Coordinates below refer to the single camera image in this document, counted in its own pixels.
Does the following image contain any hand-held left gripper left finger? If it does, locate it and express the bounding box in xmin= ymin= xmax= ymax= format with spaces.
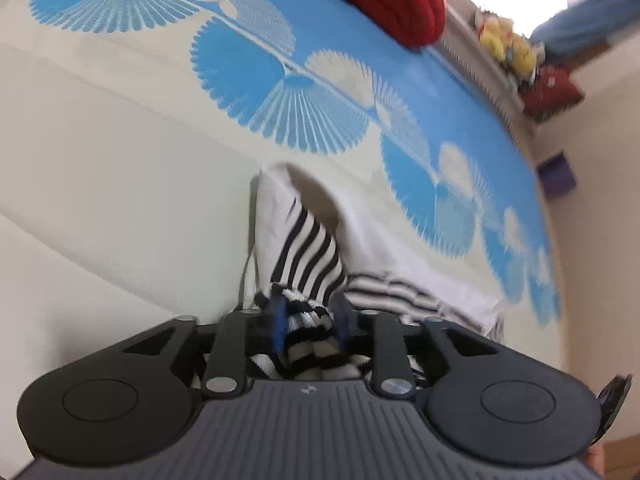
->
xmin=120 ymin=299 xmax=288 ymax=397

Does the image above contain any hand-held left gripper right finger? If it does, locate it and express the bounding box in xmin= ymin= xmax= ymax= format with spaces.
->
xmin=332 ymin=292 xmax=506 ymax=397

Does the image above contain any striped hooded top white vest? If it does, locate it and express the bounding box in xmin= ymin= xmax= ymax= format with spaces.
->
xmin=239 ymin=162 xmax=507 ymax=382

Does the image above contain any blue white patterned bed sheet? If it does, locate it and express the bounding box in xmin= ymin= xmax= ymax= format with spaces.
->
xmin=0 ymin=0 xmax=563 ymax=476

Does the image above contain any purple paper bag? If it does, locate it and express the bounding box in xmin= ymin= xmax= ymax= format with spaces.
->
xmin=537 ymin=152 xmax=579 ymax=199

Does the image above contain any white window sill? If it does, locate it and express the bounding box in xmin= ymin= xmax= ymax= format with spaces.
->
xmin=435 ymin=7 xmax=538 ymax=138

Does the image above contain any red printed cushion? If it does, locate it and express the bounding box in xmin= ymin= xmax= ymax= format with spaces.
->
xmin=521 ymin=64 xmax=587 ymax=122

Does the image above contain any yellow bear plush toy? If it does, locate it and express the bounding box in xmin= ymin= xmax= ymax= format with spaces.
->
xmin=504 ymin=35 xmax=539 ymax=75

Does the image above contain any blue curtain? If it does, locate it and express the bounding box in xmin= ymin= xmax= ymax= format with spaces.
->
xmin=529 ymin=0 xmax=640 ymax=62

